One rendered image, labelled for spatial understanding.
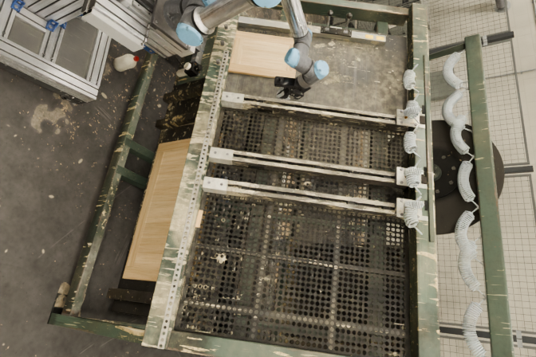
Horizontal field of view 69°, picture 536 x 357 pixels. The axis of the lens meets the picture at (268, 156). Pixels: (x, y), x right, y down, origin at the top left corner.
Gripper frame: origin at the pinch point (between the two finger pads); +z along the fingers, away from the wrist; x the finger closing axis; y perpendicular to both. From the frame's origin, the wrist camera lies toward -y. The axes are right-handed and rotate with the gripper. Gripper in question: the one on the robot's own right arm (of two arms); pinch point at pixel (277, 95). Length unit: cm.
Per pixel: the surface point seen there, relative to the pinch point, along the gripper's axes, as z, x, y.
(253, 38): 37, 56, 1
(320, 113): 8.1, 3.3, 33.8
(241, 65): 38, 35, -5
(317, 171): 5.9, -32.2, 31.7
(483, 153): -26, -5, 132
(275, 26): 30, 66, 12
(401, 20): -5, 84, 88
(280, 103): 20.9, 8.1, 14.6
